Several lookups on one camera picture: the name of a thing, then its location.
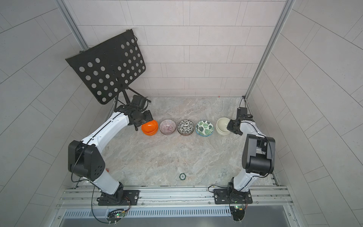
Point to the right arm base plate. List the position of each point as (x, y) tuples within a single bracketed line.
[(222, 196)]

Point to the small green tape roll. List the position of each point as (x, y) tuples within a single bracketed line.
[(182, 176)]

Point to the aluminium mounting rail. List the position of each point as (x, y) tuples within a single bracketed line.
[(174, 196)]

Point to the black floral bowl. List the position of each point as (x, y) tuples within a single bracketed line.
[(185, 127)]

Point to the cream bowl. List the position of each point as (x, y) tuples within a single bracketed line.
[(222, 133), (222, 124)]

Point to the left circuit board connector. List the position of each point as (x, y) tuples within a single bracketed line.
[(115, 216)]

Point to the right circuit board connector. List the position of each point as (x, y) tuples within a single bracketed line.
[(237, 213)]

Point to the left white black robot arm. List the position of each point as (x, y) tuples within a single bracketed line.
[(85, 157)]

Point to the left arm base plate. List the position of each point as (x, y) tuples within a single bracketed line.
[(126, 198)]

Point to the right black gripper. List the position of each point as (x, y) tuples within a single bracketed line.
[(231, 124)]

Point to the orange bowl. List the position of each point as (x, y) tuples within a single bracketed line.
[(150, 128)]

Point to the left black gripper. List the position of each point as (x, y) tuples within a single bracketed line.
[(144, 116)]

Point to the circuit board connector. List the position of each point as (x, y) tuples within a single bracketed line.
[(237, 213), (115, 216)]

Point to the purple striped bowl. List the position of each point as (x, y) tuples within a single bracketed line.
[(167, 127)]

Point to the small green leaf bowl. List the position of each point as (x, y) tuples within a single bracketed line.
[(204, 128)]

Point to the black perforated music stand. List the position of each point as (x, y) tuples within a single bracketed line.
[(111, 67)]

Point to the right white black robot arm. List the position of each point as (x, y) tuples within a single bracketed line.
[(258, 158)]

